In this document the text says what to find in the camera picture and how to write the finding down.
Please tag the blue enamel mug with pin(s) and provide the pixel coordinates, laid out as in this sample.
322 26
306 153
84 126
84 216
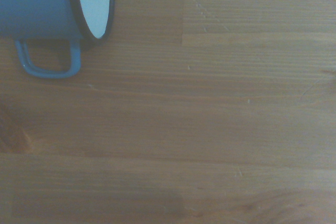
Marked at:
39 3

